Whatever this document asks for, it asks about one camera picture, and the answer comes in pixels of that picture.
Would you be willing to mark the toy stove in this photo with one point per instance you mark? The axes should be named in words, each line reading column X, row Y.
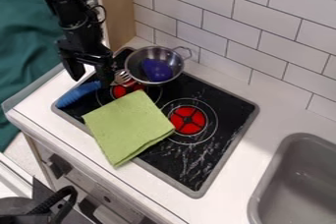
column 205, row 142

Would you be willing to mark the blue toy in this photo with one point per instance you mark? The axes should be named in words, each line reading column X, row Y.
column 156, row 70

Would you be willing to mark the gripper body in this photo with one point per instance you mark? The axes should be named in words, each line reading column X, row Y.
column 85, row 49

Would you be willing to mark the green cloth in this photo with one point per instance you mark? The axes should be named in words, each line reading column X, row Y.
column 127, row 126

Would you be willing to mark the teal fabric drape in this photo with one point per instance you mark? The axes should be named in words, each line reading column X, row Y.
column 24, row 44

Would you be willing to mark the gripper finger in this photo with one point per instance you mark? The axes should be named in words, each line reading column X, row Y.
column 72, row 66
column 106, row 74

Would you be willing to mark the toy sink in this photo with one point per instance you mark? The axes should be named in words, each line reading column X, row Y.
column 302, row 182

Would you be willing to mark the silver pot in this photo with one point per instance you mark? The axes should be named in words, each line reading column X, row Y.
column 140, row 67

